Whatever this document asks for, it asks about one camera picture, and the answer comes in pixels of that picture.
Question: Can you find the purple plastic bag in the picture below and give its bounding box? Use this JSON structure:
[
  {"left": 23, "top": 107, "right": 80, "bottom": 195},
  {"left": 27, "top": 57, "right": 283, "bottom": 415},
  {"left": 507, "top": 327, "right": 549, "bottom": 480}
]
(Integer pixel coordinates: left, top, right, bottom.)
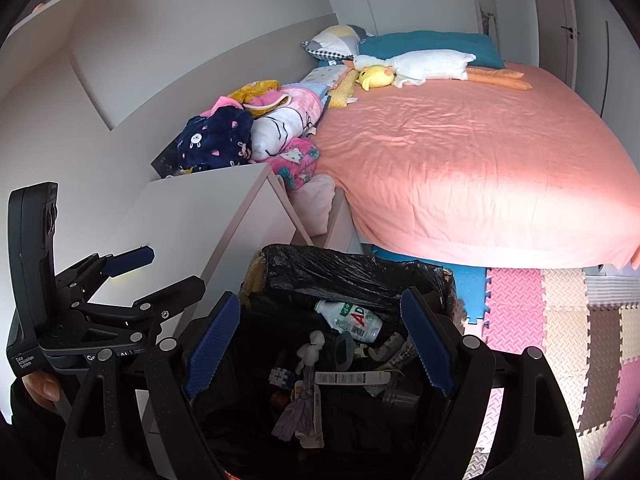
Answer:
[{"left": 272, "top": 392, "right": 314, "bottom": 441}]

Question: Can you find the white green AD bottle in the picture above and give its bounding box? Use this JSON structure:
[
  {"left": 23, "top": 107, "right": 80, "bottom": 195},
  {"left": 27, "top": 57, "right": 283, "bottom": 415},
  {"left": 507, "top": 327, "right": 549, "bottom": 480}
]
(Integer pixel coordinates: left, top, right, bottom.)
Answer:
[{"left": 314, "top": 300, "right": 383, "bottom": 344}]

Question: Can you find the purple orange foam cube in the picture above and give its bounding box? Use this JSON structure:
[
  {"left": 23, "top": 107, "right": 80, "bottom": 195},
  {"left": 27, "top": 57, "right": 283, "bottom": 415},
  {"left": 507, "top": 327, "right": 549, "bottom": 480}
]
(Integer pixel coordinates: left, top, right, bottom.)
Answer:
[{"left": 269, "top": 367, "right": 291, "bottom": 389}]

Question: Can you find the white tissue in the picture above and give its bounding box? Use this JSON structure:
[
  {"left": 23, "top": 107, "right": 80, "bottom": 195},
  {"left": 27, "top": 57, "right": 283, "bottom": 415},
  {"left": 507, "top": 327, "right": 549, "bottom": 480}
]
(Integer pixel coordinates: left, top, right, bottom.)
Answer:
[{"left": 295, "top": 330, "right": 326, "bottom": 374}]

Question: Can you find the white long cardboard box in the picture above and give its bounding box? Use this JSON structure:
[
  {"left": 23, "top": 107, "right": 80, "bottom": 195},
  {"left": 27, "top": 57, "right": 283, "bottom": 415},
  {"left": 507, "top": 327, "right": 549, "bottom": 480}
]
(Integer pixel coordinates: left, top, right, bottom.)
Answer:
[{"left": 314, "top": 370, "right": 392, "bottom": 387}]

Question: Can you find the teal tape dispenser packaging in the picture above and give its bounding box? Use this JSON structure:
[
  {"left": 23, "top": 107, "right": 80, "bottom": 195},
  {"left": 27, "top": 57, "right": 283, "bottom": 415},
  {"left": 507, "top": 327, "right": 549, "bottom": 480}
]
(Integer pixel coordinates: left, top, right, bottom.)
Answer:
[{"left": 334, "top": 332, "right": 356, "bottom": 372}]

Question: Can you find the black trash bag bin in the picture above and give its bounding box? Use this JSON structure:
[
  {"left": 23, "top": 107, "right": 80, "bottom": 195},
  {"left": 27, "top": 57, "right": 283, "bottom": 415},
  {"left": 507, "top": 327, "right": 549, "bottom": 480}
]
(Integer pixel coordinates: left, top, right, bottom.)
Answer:
[{"left": 194, "top": 244, "right": 456, "bottom": 479}]

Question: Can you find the person's left hand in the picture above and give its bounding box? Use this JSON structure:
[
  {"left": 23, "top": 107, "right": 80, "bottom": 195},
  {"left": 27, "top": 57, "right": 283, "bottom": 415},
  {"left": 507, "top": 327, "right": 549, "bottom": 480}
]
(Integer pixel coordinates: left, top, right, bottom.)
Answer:
[{"left": 22, "top": 370, "right": 61, "bottom": 412}]

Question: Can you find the grey bedside table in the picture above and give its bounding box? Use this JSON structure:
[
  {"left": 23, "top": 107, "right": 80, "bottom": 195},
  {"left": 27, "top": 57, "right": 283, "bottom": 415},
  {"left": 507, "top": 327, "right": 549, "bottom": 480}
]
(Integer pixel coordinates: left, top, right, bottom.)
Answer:
[{"left": 92, "top": 164, "right": 311, "bottom": 338}]

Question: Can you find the colourful foam floor mat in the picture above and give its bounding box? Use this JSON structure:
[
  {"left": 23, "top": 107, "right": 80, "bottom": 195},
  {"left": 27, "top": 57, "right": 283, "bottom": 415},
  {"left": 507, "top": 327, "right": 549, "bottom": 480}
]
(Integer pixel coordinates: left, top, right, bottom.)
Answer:
[{"left": 374, "top": 246, "right": 640, "bottom": 480}]

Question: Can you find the navy patterned fleece blanket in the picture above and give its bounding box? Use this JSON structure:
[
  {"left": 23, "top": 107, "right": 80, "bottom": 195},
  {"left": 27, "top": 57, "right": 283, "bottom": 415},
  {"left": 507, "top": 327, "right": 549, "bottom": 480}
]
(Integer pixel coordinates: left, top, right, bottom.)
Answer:
[{"left": 177, "top": 106, "right": 254, "bottom": 172}]

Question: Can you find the pink white clothes pile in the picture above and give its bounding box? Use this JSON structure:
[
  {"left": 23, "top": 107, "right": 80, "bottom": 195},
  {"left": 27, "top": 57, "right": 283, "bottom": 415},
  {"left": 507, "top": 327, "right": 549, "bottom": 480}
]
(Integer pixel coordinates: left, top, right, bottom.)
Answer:
[{"left": 201, "top": 80, "right": 329, "bottom": 190}]

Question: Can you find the pink bed sheet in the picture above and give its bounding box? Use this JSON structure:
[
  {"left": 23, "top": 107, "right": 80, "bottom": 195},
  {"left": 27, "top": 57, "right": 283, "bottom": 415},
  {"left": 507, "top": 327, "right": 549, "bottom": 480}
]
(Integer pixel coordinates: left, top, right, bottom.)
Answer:
[{"left": 316, "top": 66, "right": 639, "bottom": 269}]

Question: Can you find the yellow polka dot cushion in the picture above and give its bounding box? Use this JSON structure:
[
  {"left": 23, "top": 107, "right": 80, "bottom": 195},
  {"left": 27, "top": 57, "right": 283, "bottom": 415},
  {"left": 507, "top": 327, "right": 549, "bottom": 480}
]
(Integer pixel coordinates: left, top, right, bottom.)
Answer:
[{"left": 329, "top": 70, "right": 359, "bottom": 108}]

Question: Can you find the yellow duck plush toy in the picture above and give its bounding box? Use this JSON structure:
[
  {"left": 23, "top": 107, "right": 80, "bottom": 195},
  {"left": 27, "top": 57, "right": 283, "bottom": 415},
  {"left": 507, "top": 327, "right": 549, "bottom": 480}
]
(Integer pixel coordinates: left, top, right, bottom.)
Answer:
[{"left": 356, "top": 65, "right": 395, "bottom": 91}]

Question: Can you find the patchwork checkered pillow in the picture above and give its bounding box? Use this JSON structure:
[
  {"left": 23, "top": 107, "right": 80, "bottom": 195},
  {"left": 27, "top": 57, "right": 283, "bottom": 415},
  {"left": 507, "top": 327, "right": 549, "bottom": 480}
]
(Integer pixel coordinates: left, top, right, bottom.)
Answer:
[{"left": 302, "top": 25, "right": 370, "bottom": 61}]

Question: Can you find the teal pillow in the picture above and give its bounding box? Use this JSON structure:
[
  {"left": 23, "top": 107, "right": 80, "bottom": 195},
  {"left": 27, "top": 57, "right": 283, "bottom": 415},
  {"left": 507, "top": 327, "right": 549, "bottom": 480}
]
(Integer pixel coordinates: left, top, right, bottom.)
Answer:
[{"left": 359, "top": 30, "right": 506, "bottom": 70}]

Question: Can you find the black wall socket panel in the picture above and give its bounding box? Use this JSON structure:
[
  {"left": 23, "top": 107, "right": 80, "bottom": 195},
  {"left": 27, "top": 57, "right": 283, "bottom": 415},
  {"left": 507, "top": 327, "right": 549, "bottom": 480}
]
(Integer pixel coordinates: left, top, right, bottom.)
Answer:
[{"left": 151, "top": 140, "right": 179, "bottom": 179}]

